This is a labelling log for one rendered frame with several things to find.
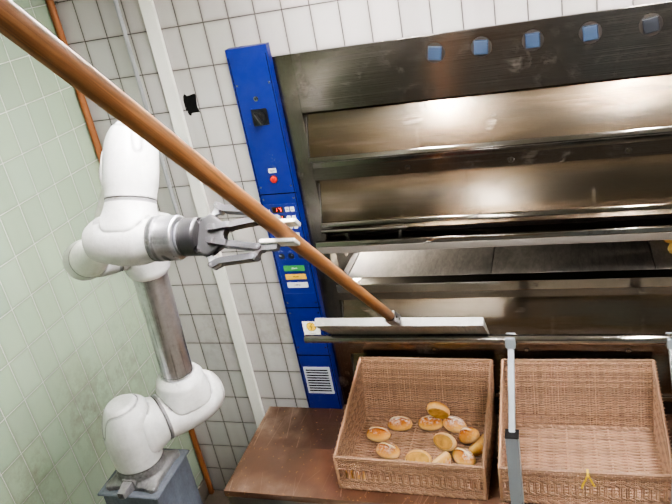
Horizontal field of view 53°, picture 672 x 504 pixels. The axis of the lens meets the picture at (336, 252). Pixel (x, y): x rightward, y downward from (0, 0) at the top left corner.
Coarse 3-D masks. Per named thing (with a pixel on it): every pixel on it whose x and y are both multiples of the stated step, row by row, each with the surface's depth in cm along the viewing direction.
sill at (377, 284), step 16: (560, 272) 252; (576, 272) 250; (592, 272) 248; (608, 272) 246; (624, 272) 244; (640, 272) 242; (656, 272) 240; (368, 288) 271; (384, 288) 269; (400, 288) 267; (416, 288) 265; (432, 288) 263; (448, 288) 261; (464, 288) 260; (480, 288) 258; (496, 288) 256; (512, 288) 254; (528, 288) 252; (544, 288) 251; (560, 288) 249; (576, 288) 247
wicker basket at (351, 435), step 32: (352, 384) 273; (384, 384) 282; (416, 384) 278; (448, 384) 273; (352, 416) 270; (384, 416) 286; (480, 416) 272; (352, 448) 269; (416, 448) 266; (352, 480) 252; (384, 480) 247; (416, 480) 243; (448, 480) 248; (480, 480) 246
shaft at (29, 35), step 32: (0, 0) 60; (0, 32) 62; (32, 32) 63; (64, 64) 68; (96, 96) 73; (128, 96) 78; (160, 128) 84; (192, 160) 92; (224, 192) 102; (320, 256) 142; (352, 288) 167
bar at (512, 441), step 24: (312, 336) 243; (336, 336) 240; (360, 336) 237; (384, 336) 235; (408, 336) 232; (432, 336) 229; (456, 336) 227; (480, 336) 224; (504, 336) 222; (528, 336) 220; (552, 336) 217; (576, 336) 215; (600, 336) 213; (624, 336) 211; (648, 336) 209
